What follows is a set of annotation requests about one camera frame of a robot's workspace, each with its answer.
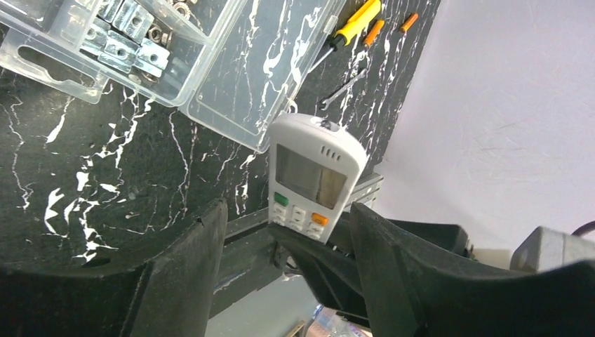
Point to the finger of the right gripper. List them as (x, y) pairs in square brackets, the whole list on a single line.
[(332, 277), (450, 237)]

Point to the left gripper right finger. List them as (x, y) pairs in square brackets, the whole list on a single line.
[(412, 287)]

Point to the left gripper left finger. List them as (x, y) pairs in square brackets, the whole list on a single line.
[(162, 285)]

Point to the white remote control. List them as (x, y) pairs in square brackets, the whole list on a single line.
[(314, 165)]

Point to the small silver wrench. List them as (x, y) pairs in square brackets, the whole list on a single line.
[(325, 103)]

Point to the orange battery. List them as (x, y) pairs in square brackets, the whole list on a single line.
[(372, 33), (409, 22)]

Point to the clear plastic parts box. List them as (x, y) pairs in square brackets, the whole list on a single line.
[(231, 66)]

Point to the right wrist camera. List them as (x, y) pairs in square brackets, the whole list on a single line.
[(547, 249)]

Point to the aluminium frame rail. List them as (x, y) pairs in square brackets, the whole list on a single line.
[(366, 191)]

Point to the yellow handled screwdriver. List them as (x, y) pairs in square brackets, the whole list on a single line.
[(354, 25)]

